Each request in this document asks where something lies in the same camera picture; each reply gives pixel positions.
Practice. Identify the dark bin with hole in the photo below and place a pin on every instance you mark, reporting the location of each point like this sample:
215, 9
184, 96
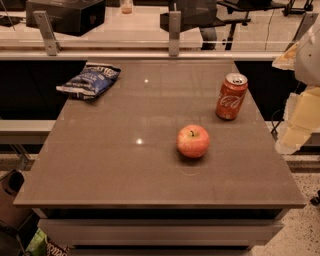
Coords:
11, 217

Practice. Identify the blue chip bag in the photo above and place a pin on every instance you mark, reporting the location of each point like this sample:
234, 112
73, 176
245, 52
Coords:
91, 82

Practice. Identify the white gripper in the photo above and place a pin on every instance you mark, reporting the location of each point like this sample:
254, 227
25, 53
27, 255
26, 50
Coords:
309, 59

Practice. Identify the right metal bracket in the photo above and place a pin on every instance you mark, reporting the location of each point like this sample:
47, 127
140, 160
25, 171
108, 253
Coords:
308, 19

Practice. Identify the red coke can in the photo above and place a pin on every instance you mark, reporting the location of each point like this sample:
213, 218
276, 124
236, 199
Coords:
231, 96

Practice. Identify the green snack bag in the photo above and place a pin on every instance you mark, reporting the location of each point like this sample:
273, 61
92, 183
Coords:
37, 245

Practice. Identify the metal bracket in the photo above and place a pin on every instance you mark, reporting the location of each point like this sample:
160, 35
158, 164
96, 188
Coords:
308, 19
174, 32
52, 46

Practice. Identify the brown snack bag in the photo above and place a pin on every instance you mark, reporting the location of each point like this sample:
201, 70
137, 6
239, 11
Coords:
53, 249

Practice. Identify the clear plastic cup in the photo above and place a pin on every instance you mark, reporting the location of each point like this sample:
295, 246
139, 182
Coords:
126, 6

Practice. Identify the red apple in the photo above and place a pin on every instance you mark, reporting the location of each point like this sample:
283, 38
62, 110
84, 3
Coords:
193, 141

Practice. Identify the middle metal bracket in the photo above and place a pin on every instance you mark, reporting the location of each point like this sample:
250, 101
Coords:
174, 32

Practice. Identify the black box on counter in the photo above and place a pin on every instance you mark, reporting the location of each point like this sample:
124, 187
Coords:
71, 17

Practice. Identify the black office chair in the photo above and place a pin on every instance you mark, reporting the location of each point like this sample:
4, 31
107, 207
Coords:
185, 15

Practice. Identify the left metal bracket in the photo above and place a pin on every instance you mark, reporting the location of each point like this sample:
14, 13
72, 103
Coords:
52, 46

